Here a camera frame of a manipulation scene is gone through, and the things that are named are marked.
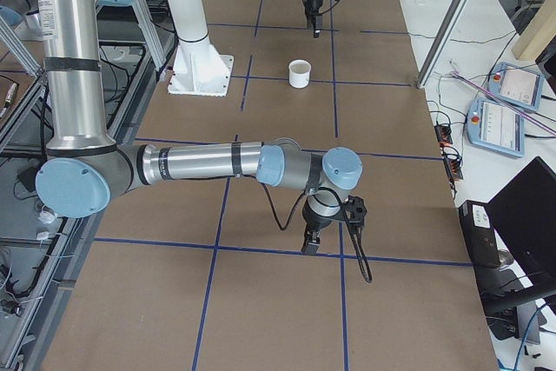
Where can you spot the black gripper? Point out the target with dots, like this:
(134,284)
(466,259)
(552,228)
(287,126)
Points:
(311,1)
(314,220)

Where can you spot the white smiley mug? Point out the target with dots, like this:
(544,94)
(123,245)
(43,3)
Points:
(299,73)

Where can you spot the brown paper table cover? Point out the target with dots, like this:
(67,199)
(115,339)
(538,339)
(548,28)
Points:
(209,275)

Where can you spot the black power strip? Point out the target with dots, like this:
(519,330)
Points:
(452,158)

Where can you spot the near blue teach pendant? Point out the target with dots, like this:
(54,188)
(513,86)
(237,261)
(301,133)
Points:
(496,127)

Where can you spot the blue teach pendant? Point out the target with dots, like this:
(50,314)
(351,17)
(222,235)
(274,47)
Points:
(518,86)
(496,127)

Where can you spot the black laptop computer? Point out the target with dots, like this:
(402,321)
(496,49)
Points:
(523,215)

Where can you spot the far blue teach pendant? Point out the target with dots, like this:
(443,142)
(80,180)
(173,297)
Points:
(518,86)

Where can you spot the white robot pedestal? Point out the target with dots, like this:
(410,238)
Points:
(198,69)

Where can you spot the aluminium frame post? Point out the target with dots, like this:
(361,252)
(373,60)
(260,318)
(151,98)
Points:
(443,35)

